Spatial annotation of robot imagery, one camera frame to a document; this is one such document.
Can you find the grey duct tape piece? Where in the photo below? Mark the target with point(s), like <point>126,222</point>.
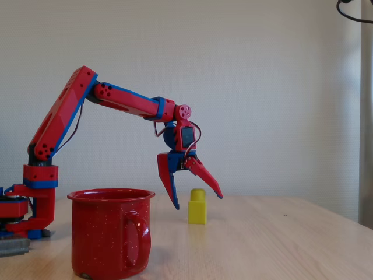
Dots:
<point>49,233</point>
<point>14,247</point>

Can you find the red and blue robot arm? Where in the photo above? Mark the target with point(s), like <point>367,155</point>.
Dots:
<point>64,108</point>

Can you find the grey vertical frame strip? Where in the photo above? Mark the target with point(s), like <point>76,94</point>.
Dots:
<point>366,116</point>

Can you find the red enamel mug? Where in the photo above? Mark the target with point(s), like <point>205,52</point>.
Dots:
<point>99,233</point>

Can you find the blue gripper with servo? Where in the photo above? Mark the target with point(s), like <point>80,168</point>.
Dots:
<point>174,163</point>

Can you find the yellow toy brick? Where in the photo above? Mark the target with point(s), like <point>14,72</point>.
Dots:
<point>197,211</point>

